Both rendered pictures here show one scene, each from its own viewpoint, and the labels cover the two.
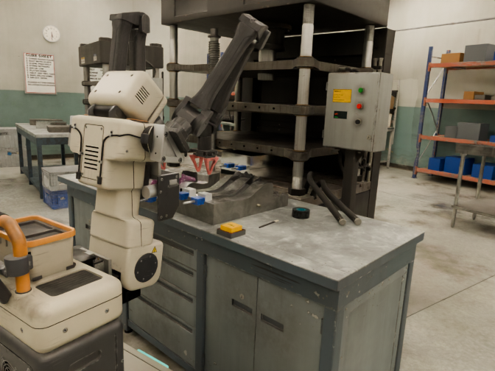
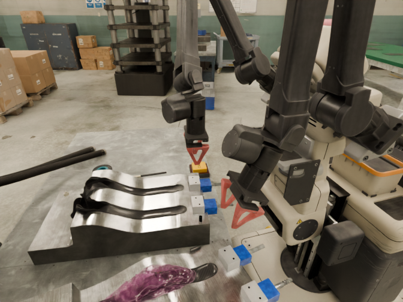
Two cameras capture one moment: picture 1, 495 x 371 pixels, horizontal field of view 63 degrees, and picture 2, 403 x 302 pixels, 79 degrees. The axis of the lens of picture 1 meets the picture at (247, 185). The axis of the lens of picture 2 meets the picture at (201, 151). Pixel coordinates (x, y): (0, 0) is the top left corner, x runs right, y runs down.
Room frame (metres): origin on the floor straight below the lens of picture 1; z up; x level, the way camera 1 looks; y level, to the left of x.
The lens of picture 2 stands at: (2.16, 0.63, 1.42)
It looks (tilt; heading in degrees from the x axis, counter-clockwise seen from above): 30 degrees down; 219
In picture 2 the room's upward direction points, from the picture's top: straight up
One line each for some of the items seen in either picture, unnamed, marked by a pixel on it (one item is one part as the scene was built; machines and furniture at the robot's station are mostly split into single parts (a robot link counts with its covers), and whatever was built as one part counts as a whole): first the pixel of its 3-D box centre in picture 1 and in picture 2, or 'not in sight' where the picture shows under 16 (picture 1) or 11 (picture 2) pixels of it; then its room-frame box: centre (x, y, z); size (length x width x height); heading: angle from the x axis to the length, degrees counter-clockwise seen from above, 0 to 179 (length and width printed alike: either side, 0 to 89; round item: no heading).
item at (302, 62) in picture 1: (267, 79); not in sight; (2.89, -0.11, 1.45); 1.29 x 0.82 x 0.19; 47
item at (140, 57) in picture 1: (138, 71); (303, 23); (1.69, 0.47, 1.40); 0.11 x 0.06 x 0.43; 55
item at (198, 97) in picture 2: (205, 129); (194, 106); (1.65, 0.18, 1.18); 0.07 x 0.06 x 0.07; 170
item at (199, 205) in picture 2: (180, 196); (212, 206); (1.69, 0.29, 0.89); 0.13 x 0.05 x 0.05; 136
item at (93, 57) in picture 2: not in sight; (96, 53); (-1.53, -6.01, 0.42); 0.86 x 0.33 x 0.83; 126
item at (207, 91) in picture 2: not in sight; (196, 89); (-0.90, -1.97, 0.28); 0.61 x 0.41 x 0.15; 126
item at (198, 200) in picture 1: (196, 201); (207, 185); (1.62, 0.21, 0.89); 0.13 x 0.05 x 0.05; 137
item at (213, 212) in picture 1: (234, 194); (127, 207); (1.85, 0.06, 0.87); 0.50 x 0.26 x 0.14; 137
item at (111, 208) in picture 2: (230, 184); (129, 196); (1.84, 0.08, 0.92); 0.35 x 0.16 x 0.09; 137
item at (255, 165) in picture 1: (260, 163); not in sight; (2.81, -0.08, 0.87); 0.50 x 0.27 x 0.17; 137
